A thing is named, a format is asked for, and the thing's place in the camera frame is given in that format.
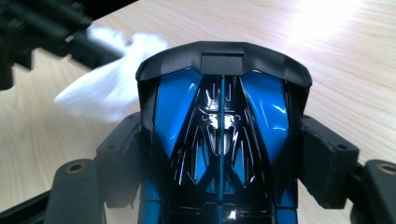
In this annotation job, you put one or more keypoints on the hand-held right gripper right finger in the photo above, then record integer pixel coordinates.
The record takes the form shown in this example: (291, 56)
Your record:
(330, 168)

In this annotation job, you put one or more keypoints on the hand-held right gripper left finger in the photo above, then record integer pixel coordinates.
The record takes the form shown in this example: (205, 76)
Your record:
(121, 161)

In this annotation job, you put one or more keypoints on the white wet wipe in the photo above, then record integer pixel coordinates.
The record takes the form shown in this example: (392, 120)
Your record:
(109, 87)

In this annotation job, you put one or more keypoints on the blue toy car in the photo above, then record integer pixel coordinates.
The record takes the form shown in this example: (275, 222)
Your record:
(222, 140)

